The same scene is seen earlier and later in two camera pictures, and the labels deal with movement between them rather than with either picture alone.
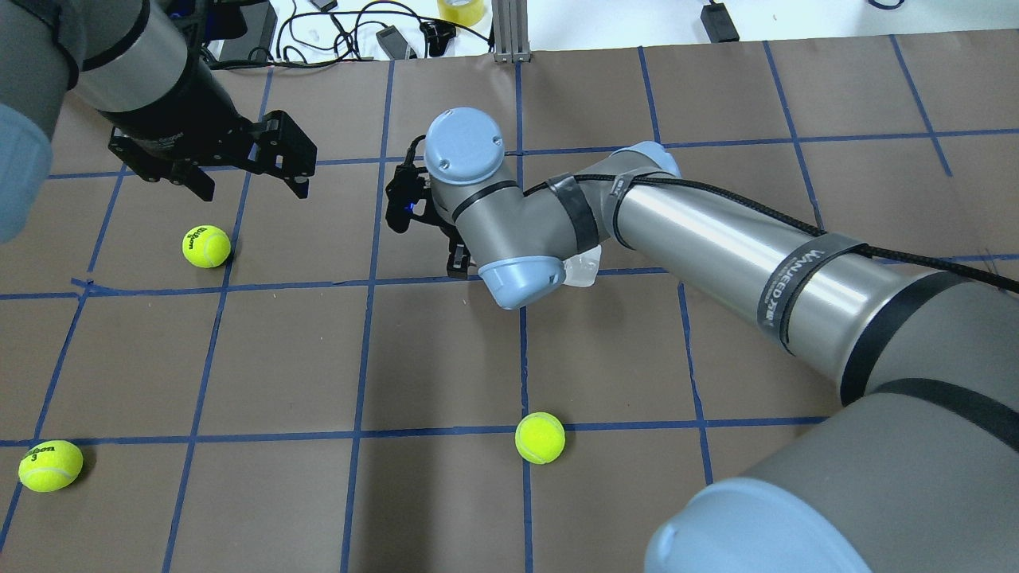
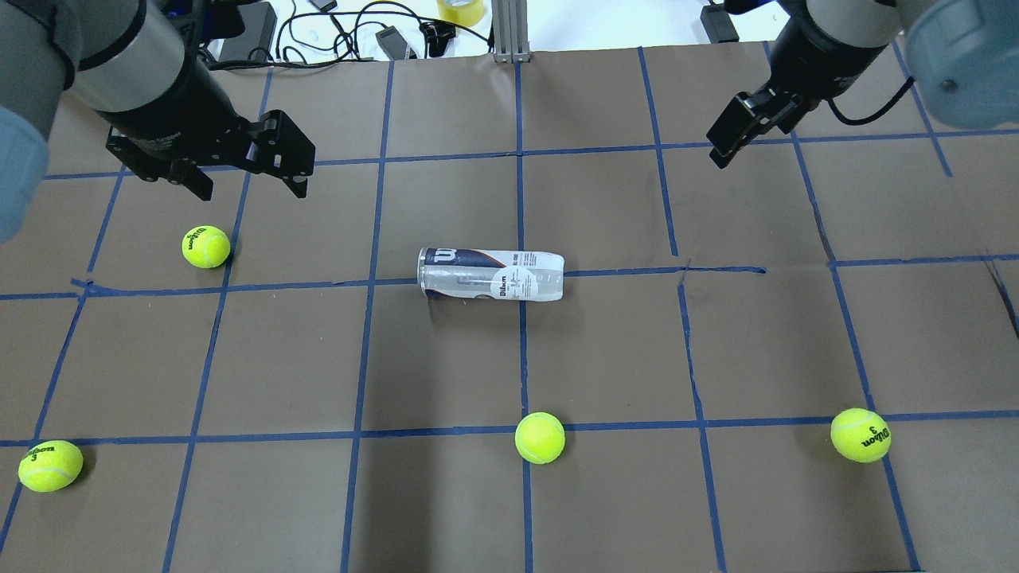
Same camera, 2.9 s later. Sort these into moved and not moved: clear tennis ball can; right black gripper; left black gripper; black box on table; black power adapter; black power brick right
Moved: clear tennis ball can; right black gripper
Not moved: left black gripper; black power adapter; black power brick right; black box on table
